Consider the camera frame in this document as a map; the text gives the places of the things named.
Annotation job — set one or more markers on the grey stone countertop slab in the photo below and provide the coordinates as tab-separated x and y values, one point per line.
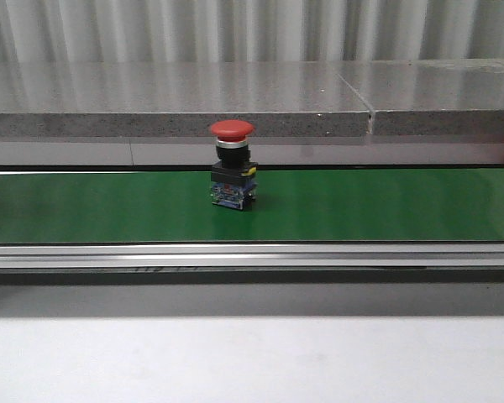
348	100

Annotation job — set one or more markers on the red mushroom push button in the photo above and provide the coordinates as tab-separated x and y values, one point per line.
233	176

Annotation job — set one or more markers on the green conveyor belt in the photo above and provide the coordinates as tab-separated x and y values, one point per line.
291	205

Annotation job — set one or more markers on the white pleated curtain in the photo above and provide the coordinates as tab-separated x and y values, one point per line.
213	31

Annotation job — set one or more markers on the aluminium conveyor frame rail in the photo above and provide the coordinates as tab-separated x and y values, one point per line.
252	263

